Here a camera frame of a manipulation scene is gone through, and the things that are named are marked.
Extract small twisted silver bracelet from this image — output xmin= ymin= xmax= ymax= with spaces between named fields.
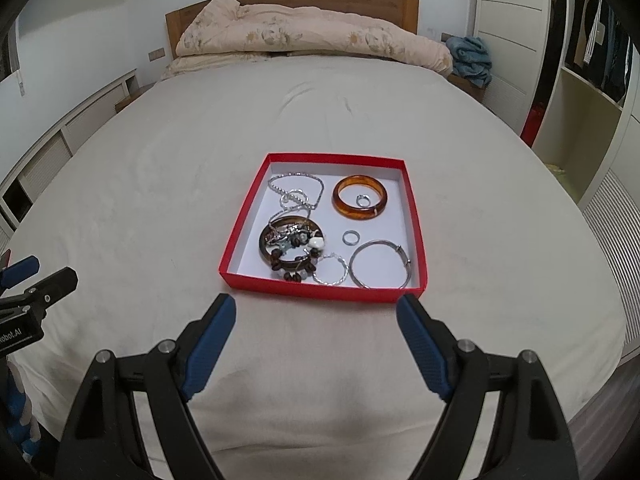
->
xmin=279 ymin=189 xmax=311 ymax=213

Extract beige pillow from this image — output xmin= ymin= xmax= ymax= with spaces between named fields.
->
xmin=160 ymin=52 xmax=273 ymax=80

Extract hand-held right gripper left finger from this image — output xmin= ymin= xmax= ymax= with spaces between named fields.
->
xmin=60 ymin=292 xmax=238 ymax=480

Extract plain silver bangle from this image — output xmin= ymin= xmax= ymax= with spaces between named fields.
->
xmin=349 ymin=240 xmax=413 ymax=289

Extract amber bangle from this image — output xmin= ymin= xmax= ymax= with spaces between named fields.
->
xmin=331 ymin=174 xmax=389 ymax=221

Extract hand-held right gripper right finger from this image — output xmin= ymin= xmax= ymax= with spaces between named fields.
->
xmin=395 ymin=293 xmax=581 ymax=480

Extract blue cloth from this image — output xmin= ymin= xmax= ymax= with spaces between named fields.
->
xmin=445 ymin=35 xmax=493 ymax=88

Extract wooden nightstand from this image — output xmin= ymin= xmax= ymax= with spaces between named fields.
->
xmin=449 ymin=72 xmax=488 ymax=104

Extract dark hanging clothes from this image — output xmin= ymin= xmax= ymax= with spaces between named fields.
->
xmin=567 ymin=0 xmax=637 ymax=107

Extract red jewelry box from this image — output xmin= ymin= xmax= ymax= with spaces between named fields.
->
xmin=218 ymin=152 xmax=428 ymax=303

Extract twisted silver hoop bracelet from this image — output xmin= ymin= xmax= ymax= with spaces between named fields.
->
xmin=312 ymin=253 xmax=349 ymax=287

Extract white wardrobe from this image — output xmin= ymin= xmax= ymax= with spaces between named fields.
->
xmin=472 ymin=0 xmax=551 ymax=136

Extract red bag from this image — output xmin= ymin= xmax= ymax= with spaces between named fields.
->
xmin=520 ymin=101 xmax=543 ymax=146

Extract white low cabinet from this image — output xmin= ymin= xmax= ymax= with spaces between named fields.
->
xmin=0 ymin=70 xmax=138 ymax=241

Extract brown beaded bracelet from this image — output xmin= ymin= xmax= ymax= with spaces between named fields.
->
xmin=270 ymin=232 xmax=326 ymax=283

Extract person's left hand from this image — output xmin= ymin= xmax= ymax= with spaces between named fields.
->
xmin=0 ymin=360 xmax=47 ymax=461

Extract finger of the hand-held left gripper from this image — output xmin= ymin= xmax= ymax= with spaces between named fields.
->
xmin=0 ymin=255 xmax=41 ymax=291
xmin=0 ymin=266 xmax=79 ymax=313

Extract beige floral quilt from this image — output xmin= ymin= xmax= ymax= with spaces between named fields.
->
xmin=175 ymin=0 xmax=455 ymax=78

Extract white open shelf unit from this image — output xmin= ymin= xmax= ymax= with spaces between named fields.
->
xmin=530 ymin=0 xmax=640 ymax=206

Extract white radiator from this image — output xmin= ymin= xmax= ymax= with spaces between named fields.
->
xmin=582 ymin=167 xmax=640 ymax=361

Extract dark brown bangle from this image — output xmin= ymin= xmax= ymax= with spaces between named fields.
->
xmin=258 ymin=215 xmax=325 ymax=268

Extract white bed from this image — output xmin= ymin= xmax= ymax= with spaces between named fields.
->
xmin=0 ymin=67 xmax=626 ymax=480

